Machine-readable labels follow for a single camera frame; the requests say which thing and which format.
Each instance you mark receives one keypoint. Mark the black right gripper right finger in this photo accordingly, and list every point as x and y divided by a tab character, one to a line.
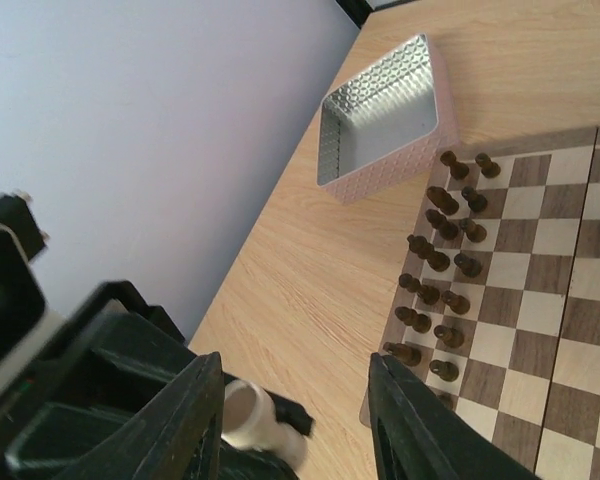
415	436

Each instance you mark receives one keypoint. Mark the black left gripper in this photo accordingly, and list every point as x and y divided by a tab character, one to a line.
105	365

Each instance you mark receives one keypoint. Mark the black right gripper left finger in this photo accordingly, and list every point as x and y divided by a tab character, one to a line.
175	436

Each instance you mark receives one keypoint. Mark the row of dark chess pieces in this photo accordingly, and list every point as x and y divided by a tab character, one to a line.
428	326

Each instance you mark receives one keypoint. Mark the wooden chess board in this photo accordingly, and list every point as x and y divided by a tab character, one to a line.
531	381

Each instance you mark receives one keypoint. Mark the silver embossed tin lid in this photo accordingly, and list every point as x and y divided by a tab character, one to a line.
387	123

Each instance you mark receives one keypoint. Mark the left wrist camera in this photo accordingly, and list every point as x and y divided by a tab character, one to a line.
26	321

